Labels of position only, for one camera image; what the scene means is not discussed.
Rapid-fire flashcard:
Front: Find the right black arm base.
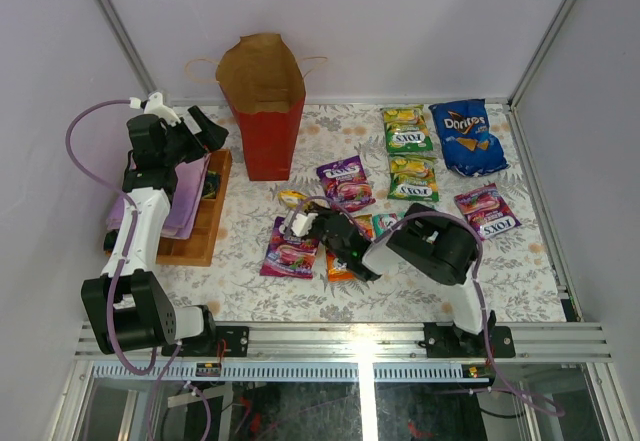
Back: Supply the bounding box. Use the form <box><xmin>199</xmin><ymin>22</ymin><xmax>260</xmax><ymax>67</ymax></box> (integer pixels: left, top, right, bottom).
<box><xmin>417</xmin><ymin>310</ymin><xmax>516</xmax><ymax>359</ymax></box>

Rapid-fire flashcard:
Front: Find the red paper bag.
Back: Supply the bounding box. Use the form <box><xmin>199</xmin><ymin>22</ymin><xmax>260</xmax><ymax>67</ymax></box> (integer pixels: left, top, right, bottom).
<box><xmin>184</xmin><ymin>33</ymin><xmax>328</xmax><ymax>181</ymax></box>

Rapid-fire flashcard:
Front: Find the orange wooden tray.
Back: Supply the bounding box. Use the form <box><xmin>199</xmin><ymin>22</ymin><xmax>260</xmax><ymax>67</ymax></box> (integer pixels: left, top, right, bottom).
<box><xmin>156</xmin><ymin>149</ymin><xmax>233</xmax><ymax>267</ymax></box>

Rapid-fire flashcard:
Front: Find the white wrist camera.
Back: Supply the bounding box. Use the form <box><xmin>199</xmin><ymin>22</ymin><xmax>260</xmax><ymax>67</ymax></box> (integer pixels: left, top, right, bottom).
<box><xmin>281</xmin><ymin>212</ymin><xmax>317</xmax><ymax>238</ymax></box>
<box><xmin>129</xmin><ymin>91</ymin><xmax>182</xmax><ymax>126</ymax></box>

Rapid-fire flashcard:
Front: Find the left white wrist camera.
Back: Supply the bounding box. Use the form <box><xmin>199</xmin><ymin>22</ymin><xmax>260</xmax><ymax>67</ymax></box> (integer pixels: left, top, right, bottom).
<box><xmin>129</xmin><ymin>91</ymin><xmax>182</xmax><ymax>126</ymax></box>

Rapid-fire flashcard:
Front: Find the dark packet in tray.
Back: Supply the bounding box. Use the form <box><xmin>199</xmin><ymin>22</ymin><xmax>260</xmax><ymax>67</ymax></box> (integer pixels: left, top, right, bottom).
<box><xmin>201</xmin><ymin>170</ymin><xmax>222</xmax><ymax>199</ymax></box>

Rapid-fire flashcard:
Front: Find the purple snack packet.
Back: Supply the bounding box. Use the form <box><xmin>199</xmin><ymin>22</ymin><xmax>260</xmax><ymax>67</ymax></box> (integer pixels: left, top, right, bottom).
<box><xmin>454</xmin><ymin>183</ymin><xmax>521</xmax><ymax>240</ymax></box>

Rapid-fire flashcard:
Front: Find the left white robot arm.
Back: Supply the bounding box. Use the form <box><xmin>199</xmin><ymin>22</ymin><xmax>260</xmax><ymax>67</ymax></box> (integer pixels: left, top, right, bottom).
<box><xmin>81</xmin><ymin>101</ymin><xmax>228</xmax><ymax>356</ymax></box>

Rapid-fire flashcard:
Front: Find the purple berries candy bag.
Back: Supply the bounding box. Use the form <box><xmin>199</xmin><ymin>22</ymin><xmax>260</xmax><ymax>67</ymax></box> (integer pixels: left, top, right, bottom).
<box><xmin>259</xmin><ymin>216</ymin><xmax>319</xmax><ymax>279</ymax></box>

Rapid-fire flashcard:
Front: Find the blue chips bag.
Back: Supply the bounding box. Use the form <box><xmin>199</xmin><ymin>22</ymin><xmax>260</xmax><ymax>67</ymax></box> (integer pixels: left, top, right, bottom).
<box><xmin>429</xmin><ymin>99</ymin><xmax>509</xmax><ymax>177</ymax></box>

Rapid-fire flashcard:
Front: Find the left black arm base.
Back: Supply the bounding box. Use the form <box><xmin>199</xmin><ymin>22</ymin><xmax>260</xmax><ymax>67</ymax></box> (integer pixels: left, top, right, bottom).
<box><xmin>175</xmin><ymin>305</ymin><xmax>250</xmax><ymax>358</ymax></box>

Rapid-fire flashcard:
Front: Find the teal mint candy bag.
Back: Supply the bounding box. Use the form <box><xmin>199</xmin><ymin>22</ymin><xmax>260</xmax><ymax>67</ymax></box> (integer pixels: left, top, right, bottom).
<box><xmin>372</xmin><ymin>213</ymin><xmax>403</xmax><ymax>238</ymax></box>

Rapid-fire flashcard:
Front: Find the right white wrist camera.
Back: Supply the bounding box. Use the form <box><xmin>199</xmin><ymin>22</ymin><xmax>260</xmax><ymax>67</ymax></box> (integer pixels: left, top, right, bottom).
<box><xmin>281</xmin><ymin>212</ymin><xmax>317</xmax><ymax>238</ymax></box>

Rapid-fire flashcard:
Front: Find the green yellow snack packet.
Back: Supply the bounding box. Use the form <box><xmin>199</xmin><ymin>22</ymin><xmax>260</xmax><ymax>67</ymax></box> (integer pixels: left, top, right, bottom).
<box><xmin>388</xmin><ymin>153</ymin><xmax>440</xmax><ymax>203</ymax></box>

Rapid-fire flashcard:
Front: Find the aluminium front rail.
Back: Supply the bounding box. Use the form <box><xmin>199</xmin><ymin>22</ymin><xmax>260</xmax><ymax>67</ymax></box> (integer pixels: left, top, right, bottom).
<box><xmin>74</xmin><ymin>319</ymin><xmax>615</xmax><ymax>382</ymax></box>

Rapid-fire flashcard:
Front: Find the yellow small snack bar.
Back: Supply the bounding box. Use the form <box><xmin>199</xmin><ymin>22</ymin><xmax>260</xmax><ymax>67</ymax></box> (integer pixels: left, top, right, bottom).
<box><xmin>277</xmin><ymin>190</ymin><xmax>310</xmax><ymax>209</ymax></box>

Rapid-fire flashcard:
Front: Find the orange fruit candy bag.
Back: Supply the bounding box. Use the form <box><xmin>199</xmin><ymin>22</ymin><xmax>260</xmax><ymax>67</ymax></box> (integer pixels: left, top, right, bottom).
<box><xmin>326</xmin><ymin>214</ymin><xmax>375</xmax><ymax>282</ymax></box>

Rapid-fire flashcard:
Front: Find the green candy bag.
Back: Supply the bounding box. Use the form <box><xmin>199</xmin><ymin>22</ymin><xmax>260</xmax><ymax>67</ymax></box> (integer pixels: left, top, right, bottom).
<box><xmin>381</xmin><ymin>105</ymin><xmax>433</xmax><ymax>154</ymax></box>

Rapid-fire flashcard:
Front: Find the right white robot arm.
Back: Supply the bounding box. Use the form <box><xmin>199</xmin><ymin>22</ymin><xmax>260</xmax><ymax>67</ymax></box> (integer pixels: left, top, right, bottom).
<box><xmin>291</xmin><ymin>203</ymin><xmax>492</xmax><ymax>356</ymax></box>

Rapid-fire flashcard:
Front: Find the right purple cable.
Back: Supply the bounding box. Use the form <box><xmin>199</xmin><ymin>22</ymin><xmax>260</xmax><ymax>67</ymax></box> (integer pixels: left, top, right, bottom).
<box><xmin>287</xmin><ymin>195</ymin><xmax>566</xmax><ymax>418</ymax></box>

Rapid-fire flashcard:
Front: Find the floral table cloth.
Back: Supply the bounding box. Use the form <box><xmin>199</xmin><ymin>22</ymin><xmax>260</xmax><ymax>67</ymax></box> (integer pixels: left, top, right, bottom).
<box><xmin>107</xmin><ymin>103</ymin><xmax>569</xmax><ymax>323</ymax></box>

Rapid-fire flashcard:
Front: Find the purple frozen gift bag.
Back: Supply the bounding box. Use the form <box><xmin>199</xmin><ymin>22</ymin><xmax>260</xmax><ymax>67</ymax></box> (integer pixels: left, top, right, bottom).
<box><xmin>104</xmin><ymin>153</ymin><xmax>212</xmax><ymax>241</ymax></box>

